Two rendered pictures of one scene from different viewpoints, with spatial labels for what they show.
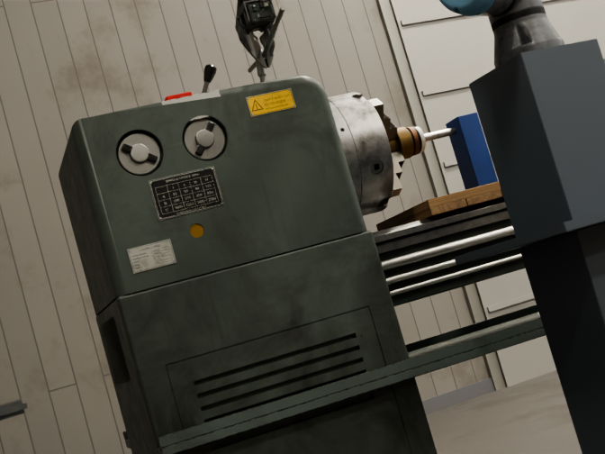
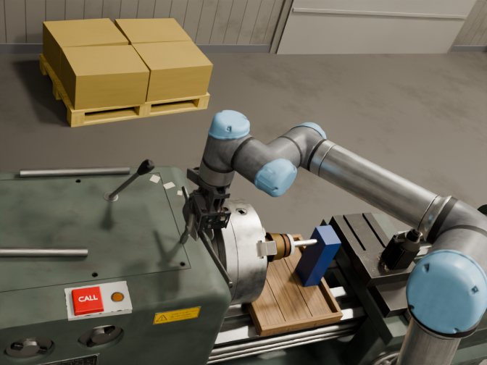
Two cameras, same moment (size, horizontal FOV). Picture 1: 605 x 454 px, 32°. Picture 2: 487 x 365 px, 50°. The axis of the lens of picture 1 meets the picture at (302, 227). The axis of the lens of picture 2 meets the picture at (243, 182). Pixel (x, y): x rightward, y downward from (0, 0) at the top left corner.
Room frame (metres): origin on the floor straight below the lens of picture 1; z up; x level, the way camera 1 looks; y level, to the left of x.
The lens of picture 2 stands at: (1.64, 0.11, 2.24)
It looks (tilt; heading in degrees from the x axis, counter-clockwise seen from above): 40 degrees down; 347
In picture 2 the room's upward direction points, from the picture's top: 18 degrees clockwise
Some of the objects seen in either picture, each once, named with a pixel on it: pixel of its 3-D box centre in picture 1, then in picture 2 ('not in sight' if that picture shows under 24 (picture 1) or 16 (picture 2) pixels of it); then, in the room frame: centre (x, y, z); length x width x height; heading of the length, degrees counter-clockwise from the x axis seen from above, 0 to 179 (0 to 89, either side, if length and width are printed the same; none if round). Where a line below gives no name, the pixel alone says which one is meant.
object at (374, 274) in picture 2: not in sight; (385, 267); (2.78, -0.74, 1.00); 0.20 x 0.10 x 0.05; 108
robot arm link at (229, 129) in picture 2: not in sight; (227, 141); (2.47, -0.03, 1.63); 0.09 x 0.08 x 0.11; 49
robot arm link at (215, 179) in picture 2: not in sight; (219, 169); (2.48, -0.03, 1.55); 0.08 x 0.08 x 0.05
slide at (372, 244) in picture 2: not in sight; (377, 260); (2.85, -0.75, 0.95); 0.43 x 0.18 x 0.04; 18
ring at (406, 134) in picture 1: (400, 143); (272, 246); (2.72, -0.30, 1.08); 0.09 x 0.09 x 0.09; 18
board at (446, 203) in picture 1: (453, 206); (281, 280); (2.75, -0.39, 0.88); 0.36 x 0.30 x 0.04; 18
